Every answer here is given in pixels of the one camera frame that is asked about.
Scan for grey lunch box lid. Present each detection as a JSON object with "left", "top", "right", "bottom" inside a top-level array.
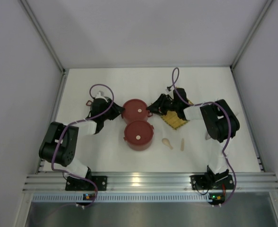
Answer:
[{"left": 86, "top": 97, "right": 109, "bottom": 109}]

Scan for pink lunch box tier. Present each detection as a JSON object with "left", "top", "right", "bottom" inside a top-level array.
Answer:
[{"left": 121, "top": 98, "right": 153, "bottom": 126}]

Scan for metal tongs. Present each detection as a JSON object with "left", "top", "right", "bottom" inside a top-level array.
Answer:
[{"left": 205, "top": 112, "right": 240, "bottom": 140}]

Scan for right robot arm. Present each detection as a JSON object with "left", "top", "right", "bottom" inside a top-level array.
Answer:
[{"left": 147, "top": 88, "right": 240, "bottom": 178}]

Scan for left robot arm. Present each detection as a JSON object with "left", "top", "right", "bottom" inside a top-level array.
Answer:
[{"left": 39, "top": 96, "right": 164, "bottom": 180}]

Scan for bamboo woven mat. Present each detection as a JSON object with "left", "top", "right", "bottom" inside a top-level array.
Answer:
[{"left": 161, "top": 111, "right": 189, "bottom": 130}]

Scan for beige spoon head piece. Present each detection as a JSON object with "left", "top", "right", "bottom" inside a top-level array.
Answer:
[{"left": 161, "top": 138, "right": 173, "bottom": 150}]

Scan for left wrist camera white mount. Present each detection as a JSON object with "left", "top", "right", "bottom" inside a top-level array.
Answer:
[{"left": 95, "top": 91, "right": 107, "bottom": 101}]

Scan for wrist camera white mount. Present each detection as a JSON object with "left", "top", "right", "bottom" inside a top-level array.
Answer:
[
  {"left": 95, "top": 91, "right": 107, "bottom": 101},
  {"left": 165, "top": 86, "right": 172, "bottom": 93}
]

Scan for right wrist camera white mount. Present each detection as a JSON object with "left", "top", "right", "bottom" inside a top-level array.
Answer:
[{"left": 165, "top": 86, "right": 172, "bottom": 93}]

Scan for beige spoon handle piece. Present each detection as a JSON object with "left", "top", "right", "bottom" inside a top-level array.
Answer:
[{"left": 180, "top": 138, "right": 185, "bottom": 151}]

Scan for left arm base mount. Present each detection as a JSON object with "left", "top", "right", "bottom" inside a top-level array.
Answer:
[{"left": 65, "top": 176, "right": 108, "bottom": 191}]

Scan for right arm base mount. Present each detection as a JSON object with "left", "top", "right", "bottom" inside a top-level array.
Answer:
[{"left": 190, "top": 175, "right": 234, "bottom": 191}]

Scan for aluminium mounting rail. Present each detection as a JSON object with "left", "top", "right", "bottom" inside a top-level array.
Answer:
[{"left": 22, "top": 172, "right": 278, "bottom": 192}]

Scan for perforated cable duct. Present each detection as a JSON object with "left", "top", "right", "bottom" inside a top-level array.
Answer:
[{"left": 32, "top": 193, "right": 210, "bottom": 203}]

